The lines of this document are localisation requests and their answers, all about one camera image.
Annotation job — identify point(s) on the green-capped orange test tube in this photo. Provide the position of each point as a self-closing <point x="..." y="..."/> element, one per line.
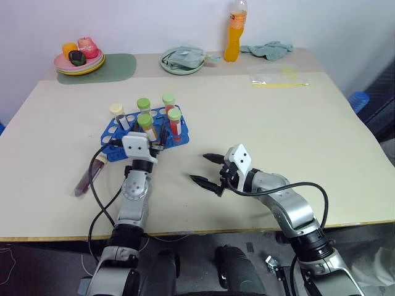
<point x="144" y="121"/>

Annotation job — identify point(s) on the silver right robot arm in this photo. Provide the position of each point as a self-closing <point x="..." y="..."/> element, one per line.
<point x="293" y="209"/>

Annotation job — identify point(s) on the orange soda bottle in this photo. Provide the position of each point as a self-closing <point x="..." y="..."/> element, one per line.
<point x="232" y="46"/>

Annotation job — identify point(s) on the dark red test tube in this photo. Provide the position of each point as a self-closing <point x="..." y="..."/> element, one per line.
<point x="82" y="185"/>

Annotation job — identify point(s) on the pink toy peach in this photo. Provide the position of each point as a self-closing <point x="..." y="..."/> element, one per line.
<point x="88" y="47"/>

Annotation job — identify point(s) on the pale green plate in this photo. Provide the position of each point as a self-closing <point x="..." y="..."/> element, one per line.
<point x="179" y="71"/>

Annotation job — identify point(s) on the blue plastic stool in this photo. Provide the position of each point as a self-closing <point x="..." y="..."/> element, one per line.
<point x="358" y="101"/>

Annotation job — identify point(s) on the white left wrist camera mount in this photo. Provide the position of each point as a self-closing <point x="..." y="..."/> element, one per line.
<point x="137" y="145"/>

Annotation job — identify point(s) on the dark rounded shape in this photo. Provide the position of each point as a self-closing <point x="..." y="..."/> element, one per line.
<point x="237" y="272"/>
<point x="160" y="272"/>

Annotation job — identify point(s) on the metal caster wheel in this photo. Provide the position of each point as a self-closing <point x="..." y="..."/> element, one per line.
<point x="272" y="262"/>

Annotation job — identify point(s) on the orange toy fruit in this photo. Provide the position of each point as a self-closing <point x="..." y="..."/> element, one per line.
<point x="68" y="48"/>

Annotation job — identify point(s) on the blue test tube rack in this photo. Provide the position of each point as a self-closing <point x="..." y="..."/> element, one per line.
<point x="182" y="139"/>

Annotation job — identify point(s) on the pink plate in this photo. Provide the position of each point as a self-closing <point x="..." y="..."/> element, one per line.
<point x="61" y="63"/>

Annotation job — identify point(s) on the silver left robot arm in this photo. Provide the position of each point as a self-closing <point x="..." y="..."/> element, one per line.
<point x="134" y="191"/>

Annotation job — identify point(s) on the dark toy fruit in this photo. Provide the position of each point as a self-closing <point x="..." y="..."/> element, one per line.
<point x="77" y="58"/>

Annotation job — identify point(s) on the black chair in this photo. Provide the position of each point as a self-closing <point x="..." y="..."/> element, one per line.
<point x="382" y="101"/>

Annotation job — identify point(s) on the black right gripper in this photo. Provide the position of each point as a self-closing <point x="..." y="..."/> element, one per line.
<point x="227" y="179"/>

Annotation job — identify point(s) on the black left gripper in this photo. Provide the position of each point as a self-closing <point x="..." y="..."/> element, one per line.
<point x="160" y="145"/>

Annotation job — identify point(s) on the green placemat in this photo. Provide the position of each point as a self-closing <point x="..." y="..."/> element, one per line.
<point x="118" y="68"/>

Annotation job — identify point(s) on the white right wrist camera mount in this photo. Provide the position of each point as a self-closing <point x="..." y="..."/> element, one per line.
<point x="242" y="160"/>

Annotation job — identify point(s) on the yellow plate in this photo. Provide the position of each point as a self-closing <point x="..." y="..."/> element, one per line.
<point x="83" y="72"/>

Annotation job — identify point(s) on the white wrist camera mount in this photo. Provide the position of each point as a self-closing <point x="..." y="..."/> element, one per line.
<point x="137" y="145"/>
<point x="242" y="160"/>

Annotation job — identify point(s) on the green-capped red test tube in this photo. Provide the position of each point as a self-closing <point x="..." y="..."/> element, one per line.
<point x="168" y="99"/>
<point x="174" y="115"/>

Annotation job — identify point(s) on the cream-capped grey test tube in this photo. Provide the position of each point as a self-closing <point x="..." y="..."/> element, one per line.
<point x="116" y="108"/>

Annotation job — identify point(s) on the teal crumpled cloth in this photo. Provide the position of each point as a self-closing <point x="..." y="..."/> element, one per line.
<point x="271" y="50"/>

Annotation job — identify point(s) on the clear yellow zip bag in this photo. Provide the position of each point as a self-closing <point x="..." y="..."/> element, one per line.
<point x="271" y="74"/>

